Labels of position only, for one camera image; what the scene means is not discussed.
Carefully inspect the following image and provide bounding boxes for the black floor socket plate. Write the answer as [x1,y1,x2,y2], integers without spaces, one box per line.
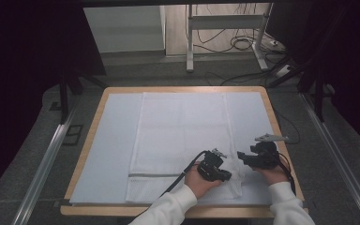
[62,124,84,146]

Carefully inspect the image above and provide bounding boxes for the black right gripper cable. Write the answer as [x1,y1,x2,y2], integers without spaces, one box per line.
[277,152,297,196]

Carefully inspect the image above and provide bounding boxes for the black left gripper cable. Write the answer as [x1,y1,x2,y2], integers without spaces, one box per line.
[158,150,210,199]

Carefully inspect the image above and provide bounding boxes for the black floor cables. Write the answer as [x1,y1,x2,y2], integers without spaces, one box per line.
[192,3,284,54]

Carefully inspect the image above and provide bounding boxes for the white cabinet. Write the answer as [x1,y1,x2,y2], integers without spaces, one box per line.
[82,5,167,54]

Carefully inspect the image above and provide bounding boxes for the person's right hand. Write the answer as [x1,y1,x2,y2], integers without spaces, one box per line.
[253,157,291,188]

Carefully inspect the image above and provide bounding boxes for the white table mat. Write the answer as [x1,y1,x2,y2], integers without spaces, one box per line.
[69,92,278,206]

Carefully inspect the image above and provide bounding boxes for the dark curtain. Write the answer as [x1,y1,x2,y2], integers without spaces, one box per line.
[266,0,360,158]
[0,0,107,204]

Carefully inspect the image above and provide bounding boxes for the white metal desk frame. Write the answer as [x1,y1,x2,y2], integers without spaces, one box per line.
[185,3,275,73]

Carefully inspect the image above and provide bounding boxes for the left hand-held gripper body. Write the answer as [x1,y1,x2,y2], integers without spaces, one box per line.
[196,147,229,182]

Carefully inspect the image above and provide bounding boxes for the white towel with grey stripe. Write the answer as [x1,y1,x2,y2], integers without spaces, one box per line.
[125,92,247,203]

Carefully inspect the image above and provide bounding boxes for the white power strip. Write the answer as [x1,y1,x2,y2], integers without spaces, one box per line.
[274,63,295,78]

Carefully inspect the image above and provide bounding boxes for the person's left hand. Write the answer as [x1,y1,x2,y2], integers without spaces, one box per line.
[184,162,223,200]

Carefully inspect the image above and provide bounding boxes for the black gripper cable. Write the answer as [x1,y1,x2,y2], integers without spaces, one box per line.
[277,152,297,196]
[158,150,210,199]

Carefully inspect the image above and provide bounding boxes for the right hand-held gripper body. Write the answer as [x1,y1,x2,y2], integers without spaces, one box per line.
[245,133,291,171]

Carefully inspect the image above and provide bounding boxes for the black metal stand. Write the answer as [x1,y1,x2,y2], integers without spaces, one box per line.
[57,69,109,126]
[266,52,337,124]

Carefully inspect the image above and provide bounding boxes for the wooden table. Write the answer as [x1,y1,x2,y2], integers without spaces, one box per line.
[59,85,308,219]

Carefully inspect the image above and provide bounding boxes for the thin black cable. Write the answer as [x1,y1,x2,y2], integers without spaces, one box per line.
[274,107,302,145]

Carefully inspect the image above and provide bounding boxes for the aluminium floor rail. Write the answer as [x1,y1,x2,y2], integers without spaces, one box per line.
[11,101,81,225]
[299,92,360,225]

